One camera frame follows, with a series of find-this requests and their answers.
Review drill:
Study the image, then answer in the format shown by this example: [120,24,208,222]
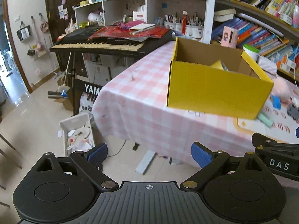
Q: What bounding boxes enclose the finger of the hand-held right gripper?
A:
[252,133,299,150]

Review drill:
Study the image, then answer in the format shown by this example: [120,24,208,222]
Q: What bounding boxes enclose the red papers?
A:
[88,26,171,43]

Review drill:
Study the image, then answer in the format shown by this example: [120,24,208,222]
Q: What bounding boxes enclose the pink cylindrical box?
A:
[221,26,239,48]

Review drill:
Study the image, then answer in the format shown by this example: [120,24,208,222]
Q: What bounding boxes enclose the pink plush toy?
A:
[271,77,295,104]

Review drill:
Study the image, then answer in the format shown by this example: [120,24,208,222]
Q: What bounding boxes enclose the white plastic basket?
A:
[59,113,96,155]

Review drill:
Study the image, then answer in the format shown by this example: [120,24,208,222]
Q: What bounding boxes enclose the row of leaning books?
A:
[211,17,299,59]

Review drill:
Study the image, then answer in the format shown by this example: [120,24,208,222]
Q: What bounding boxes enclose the brown cardboard box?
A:
[54,89,75,111]

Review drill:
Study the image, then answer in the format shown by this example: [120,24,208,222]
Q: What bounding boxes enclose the white printed plastic bag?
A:
[79,93,100,119]

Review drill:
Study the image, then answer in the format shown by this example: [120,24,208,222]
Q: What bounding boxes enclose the yellow cardboard box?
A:
[166,37,274,120]

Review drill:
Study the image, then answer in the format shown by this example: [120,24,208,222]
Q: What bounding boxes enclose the wooden bookshelf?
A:
[211,0,299,80]

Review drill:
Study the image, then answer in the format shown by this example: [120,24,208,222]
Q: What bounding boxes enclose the white jar green lid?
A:
[242,43,260,62]

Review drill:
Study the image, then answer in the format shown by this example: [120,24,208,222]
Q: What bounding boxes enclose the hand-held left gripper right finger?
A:
[180,142,267,190]

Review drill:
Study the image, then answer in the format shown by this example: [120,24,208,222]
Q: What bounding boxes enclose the stack of white blue boxes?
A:
[277,54,297,71]

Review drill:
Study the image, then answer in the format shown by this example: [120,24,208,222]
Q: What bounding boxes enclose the white box red label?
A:
[133,10,147,25]

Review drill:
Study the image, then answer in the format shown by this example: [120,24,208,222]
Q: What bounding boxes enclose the dark wooden door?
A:
[44,0,93,42]

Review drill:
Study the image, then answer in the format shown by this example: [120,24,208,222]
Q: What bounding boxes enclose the white printed mat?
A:
[236,103,299,145]

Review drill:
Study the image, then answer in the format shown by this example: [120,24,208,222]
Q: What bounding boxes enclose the white quilted pouch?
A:
[257,55,278,75]

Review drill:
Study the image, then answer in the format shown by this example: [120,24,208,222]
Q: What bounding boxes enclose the crumpled white plastic bag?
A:
[87,12,105,26]

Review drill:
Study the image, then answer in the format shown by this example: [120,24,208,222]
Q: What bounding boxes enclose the dark grey toy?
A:
[287,103,299,124]

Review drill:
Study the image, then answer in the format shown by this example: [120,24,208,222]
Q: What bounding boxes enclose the white shelf unit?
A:
[74,0,208,45]

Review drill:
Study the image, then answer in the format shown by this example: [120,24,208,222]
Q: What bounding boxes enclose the red tassel ornament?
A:
[182,10,189,35]

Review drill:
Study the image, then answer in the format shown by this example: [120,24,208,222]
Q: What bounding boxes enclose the black white tote bag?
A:
[16,24,31,42]

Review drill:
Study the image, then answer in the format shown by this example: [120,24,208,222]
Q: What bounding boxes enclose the row of upright books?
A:
[238,0,299,28]

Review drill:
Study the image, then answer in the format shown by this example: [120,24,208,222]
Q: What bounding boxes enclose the black electronic keyboard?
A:
[50,27,173,56]

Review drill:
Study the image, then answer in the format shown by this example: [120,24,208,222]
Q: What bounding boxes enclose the mint green toy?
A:
[258,112,274,127]

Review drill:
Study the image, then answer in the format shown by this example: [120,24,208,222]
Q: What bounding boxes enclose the black keyboard stand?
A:
[55,51,112,117]

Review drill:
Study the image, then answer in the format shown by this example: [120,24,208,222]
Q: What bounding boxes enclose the white envelope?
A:
[129,23,156,31]

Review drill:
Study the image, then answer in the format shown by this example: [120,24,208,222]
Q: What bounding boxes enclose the blue toy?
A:
[271,95,281,110]

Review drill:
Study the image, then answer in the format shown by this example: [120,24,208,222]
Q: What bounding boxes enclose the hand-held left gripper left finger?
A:
[35,142,120,192]

